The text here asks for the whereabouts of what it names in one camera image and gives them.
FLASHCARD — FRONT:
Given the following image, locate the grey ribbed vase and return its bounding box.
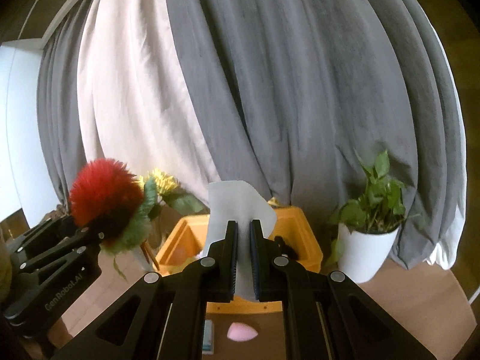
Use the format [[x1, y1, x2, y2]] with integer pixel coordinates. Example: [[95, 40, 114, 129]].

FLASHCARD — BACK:
[[142, 205, 181, 271]]

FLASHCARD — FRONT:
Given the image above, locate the small blue box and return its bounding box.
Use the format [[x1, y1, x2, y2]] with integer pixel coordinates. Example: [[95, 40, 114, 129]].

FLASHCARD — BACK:
[[202, 320, 215, 356]]

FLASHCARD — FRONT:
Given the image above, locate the pale pink curtain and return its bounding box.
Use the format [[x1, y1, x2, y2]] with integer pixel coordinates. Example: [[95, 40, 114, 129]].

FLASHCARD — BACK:
[[76, 0, 223, 212]]

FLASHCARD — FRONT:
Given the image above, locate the sunflower bouquet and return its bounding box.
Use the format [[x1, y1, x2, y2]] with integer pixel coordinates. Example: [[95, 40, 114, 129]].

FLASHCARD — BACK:
[[138, 170, 208, 218]]

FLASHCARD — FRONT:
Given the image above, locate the orange plastic crate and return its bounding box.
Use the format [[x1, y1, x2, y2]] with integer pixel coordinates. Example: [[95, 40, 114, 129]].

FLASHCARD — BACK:
[[155, 206, 323, 315]]

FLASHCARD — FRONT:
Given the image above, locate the potted plant in white pot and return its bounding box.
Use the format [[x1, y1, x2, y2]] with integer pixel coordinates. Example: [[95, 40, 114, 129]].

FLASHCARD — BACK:
[[323, 149, 422, 285]]

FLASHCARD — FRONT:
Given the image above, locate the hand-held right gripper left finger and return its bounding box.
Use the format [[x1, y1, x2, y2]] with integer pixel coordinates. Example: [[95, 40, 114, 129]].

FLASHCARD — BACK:
[[50, 220, 241, 360]]

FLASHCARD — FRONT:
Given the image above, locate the white sheer curtain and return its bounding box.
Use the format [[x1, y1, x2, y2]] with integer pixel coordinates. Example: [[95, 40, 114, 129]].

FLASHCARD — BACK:
[[423, 32, 469, 271]]

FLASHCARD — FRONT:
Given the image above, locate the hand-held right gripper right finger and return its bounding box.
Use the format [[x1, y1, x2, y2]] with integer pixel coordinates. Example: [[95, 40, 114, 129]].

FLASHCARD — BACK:
[[249, 219, 432, 360]]

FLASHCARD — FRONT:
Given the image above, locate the pink makeup sponge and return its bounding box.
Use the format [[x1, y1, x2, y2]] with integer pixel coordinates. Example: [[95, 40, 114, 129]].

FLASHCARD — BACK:
[[226, 322, 260, 343]]

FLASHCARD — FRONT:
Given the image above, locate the white cloth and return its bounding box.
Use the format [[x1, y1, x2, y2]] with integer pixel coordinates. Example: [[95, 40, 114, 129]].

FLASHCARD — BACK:
[[202, 181, 278, 301]]

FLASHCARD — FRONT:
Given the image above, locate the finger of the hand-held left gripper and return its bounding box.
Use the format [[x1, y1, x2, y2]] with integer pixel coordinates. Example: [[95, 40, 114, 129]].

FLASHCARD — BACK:
[[7, 214, 91, 257], [13, 230, 106, 282]]

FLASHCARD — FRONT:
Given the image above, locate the grey curtain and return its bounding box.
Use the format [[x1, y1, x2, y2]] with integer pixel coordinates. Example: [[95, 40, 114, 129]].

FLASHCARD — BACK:
[[161, 0, 467, 271], [35, 39, 88, 211]]

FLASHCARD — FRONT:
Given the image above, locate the red fluffy plush flower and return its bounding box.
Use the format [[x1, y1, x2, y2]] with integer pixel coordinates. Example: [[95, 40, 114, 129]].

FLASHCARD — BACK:
[[68, 158, 163, 280]]

